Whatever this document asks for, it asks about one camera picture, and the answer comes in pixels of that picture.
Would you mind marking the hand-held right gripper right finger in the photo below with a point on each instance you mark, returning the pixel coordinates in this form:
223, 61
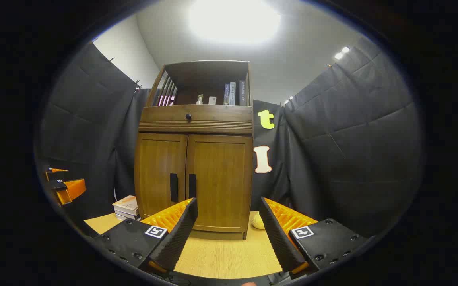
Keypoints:
278, 238

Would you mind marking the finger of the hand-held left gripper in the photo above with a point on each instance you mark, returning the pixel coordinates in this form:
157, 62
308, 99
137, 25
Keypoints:
72, 190
58, 174

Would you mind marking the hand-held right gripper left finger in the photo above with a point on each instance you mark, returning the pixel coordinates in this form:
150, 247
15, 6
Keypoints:
177, 238

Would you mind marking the wooden shoe cabinet door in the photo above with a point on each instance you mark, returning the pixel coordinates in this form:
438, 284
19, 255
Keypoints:
221, 178
155, 171

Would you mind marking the wooden double-door shoe cabinet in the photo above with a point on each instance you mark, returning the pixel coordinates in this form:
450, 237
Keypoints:
207, 69

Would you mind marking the pale yellow round plush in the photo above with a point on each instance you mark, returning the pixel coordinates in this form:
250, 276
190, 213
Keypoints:
257, 221

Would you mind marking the dark flat book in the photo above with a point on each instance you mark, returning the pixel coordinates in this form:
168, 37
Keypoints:
127, 215

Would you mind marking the white and orange book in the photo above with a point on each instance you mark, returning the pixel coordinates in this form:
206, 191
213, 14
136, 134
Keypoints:
125, 204

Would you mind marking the white flat book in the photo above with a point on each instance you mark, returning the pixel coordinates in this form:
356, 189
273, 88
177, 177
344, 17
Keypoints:
123, 218

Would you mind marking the black backdrop cloth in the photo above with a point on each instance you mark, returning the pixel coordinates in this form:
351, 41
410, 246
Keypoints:
352, 139

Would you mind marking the small beige bottle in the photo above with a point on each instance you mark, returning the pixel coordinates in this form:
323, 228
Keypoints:
200, 100

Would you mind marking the small white box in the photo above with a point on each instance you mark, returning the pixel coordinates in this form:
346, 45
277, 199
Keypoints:
212, 100

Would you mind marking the dark upright book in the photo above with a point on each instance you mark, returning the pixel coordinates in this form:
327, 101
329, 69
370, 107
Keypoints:
242, 93

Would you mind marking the pale grey upright book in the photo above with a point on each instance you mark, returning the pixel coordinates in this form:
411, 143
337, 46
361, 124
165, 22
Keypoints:
232, 93

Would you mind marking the small ceiling light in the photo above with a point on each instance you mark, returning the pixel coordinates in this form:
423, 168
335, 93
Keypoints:
342, 53

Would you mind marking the large ceiling lamp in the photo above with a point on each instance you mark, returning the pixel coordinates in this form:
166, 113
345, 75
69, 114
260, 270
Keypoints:
233, 20

